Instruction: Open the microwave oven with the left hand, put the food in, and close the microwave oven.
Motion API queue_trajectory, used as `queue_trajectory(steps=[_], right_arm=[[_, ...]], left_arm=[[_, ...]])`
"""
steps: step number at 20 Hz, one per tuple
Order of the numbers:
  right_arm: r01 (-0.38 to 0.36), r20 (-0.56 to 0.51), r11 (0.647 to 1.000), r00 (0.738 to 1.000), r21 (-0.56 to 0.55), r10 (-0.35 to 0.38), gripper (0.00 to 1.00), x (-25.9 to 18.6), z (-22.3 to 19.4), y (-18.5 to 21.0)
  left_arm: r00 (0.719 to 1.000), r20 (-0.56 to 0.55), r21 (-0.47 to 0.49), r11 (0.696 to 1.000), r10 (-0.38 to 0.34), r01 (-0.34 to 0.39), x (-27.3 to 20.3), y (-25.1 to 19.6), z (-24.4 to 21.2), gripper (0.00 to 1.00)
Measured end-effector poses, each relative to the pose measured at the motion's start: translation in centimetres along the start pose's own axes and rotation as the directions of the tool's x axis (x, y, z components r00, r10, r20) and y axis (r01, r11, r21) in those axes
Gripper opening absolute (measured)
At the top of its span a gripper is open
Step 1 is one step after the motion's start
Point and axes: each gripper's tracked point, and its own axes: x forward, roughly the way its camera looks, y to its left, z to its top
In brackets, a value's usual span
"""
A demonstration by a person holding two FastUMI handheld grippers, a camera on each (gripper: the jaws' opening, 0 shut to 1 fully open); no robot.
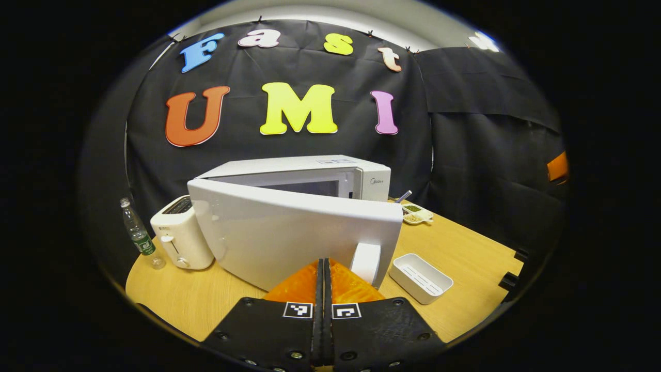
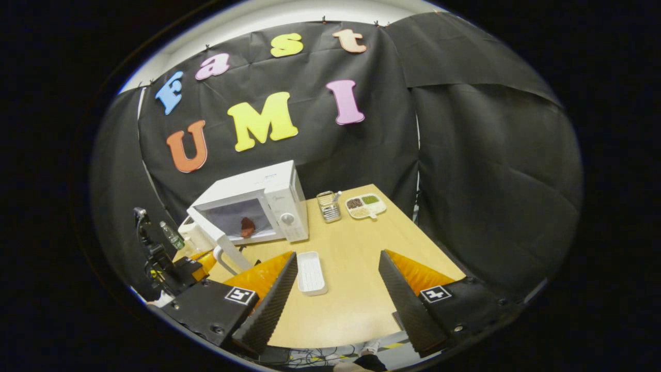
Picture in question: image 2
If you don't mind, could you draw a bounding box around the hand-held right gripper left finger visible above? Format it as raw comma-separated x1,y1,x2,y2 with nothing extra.
160,252,298,358

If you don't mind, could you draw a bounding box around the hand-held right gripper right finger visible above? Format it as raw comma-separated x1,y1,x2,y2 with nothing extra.
379,250,523,358

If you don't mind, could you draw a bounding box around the white microwave oven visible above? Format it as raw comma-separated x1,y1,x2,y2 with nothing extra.
187,160,309,274

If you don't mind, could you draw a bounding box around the white toaster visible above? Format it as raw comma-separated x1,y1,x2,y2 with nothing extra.
178,217,213,254

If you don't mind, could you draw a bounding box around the clear plastic water bottle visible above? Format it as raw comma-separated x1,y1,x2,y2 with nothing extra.
159,221,185,251

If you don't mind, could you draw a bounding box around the white rectangular tray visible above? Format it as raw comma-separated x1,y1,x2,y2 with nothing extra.
297,251,328,296

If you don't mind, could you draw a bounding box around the divided dish of grains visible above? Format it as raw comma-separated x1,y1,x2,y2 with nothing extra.
345,194,387,220

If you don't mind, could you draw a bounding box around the black backdrop cloth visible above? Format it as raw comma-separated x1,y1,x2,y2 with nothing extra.
89,11,584,300

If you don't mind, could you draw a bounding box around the tangle of floor cables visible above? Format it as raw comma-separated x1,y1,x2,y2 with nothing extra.
287,345,358,368

